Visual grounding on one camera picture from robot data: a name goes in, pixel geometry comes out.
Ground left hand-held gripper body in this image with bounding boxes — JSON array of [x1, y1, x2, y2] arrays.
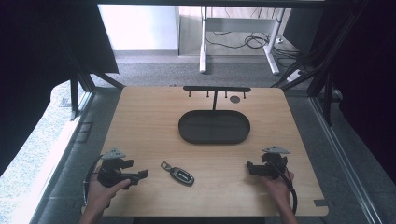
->
[[97, 148, 133, 189]]

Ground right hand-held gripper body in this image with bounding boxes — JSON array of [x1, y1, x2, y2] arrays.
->
[[262, 146, 291, 180]]

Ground black car key fob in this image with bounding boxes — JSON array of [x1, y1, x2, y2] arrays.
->
[[160, 161, 196, 188]]

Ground black key rack with tray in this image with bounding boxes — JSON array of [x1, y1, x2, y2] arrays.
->
[[177, 85, 252, 146]]

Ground person's left hand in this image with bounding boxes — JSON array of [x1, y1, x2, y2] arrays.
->
[[88, 169, 132, 213]]

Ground person's right hand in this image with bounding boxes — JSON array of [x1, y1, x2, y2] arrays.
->
[[262, 169, 295, 207]]

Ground white power strip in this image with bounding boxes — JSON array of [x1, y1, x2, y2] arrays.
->
[[286, 69, 305, 83]]

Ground dark curtain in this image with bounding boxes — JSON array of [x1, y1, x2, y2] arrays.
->
[[281, 0, 396, 185], [0, 0, 120, 176]]

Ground white panel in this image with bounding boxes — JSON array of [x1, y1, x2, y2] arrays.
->
[[97, 4, 180, 51]]

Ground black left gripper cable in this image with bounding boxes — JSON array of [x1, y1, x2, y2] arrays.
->
[[82, 154, 105, 207]]

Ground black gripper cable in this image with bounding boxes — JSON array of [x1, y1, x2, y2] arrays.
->
[[270, 161, 299, 216], [82, 154, 105, 207]]

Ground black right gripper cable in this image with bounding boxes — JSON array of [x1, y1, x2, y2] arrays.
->
[[270, 161, 299, 216]]

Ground aluminium floor rail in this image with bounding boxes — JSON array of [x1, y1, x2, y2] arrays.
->
[[309, 95, 382, 224]]

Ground black metal frame strut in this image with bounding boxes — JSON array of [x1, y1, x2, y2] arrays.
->
[[271, 0, 370, 127], [59, 43, 126, 121]]

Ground black floor cables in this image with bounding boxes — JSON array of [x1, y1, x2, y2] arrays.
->
[[205, 29, 302, 68]]

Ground white metal desk frame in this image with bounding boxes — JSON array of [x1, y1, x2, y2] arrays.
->
[[199, 6, 287, 76]]

